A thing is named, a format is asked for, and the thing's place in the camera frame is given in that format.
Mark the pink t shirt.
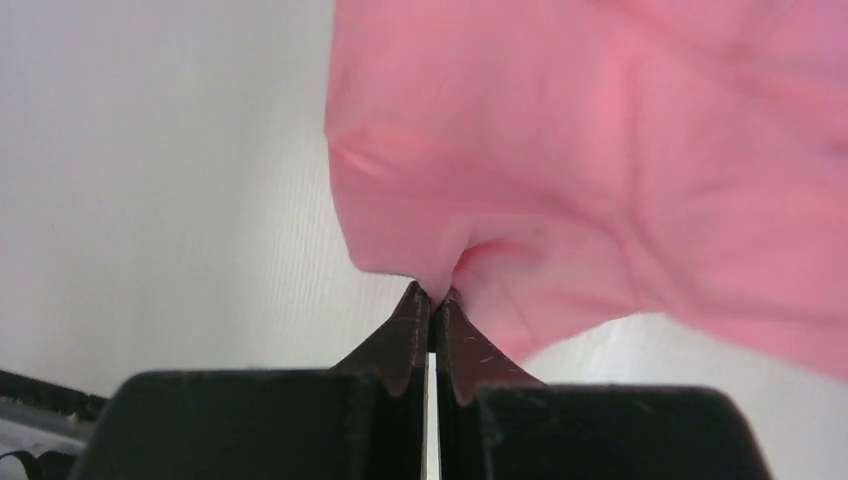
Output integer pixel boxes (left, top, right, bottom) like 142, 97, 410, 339
325, 1, 847, 379

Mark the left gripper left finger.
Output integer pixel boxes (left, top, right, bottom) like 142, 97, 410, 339
71, 283, 430, 479

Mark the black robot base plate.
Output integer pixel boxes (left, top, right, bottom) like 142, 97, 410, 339
1, 371, 107, 479

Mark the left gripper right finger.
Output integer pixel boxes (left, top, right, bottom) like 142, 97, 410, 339
433, 291, 771, 479

